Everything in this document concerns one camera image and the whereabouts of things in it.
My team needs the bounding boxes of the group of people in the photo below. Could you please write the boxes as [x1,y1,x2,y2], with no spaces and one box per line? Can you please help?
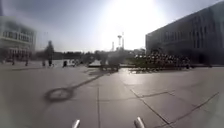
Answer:
[9,57,78,69]

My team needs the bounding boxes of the dark tree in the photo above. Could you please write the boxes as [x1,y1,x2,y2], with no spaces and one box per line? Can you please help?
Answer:
[44,40,56,63]

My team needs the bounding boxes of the pale building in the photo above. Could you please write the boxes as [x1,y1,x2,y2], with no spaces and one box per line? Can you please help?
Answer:
[0,15,37,63]

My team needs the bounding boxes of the long dark building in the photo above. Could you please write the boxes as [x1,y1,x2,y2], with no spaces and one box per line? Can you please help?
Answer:
[145,1,224,67]

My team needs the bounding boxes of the row of parked bicycles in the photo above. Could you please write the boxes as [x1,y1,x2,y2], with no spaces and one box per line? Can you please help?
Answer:
[127,51,193,74]

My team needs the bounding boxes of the bench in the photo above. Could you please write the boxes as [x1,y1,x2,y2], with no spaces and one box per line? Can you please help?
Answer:
[99,63,121,72]

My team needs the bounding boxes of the robot's own part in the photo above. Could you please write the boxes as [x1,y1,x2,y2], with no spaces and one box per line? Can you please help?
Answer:
[71,118,82,128]
[133,116,146,128]

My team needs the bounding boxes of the tall towers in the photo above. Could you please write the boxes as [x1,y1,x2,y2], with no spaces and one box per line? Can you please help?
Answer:
[110,31,126,52]

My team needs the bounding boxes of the distant row of trees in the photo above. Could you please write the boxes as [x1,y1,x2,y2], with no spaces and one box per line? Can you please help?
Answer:
[34,48,148,66]

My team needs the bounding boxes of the grey paved plaza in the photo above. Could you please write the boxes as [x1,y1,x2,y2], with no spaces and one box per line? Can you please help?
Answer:
[0,61,224,128]

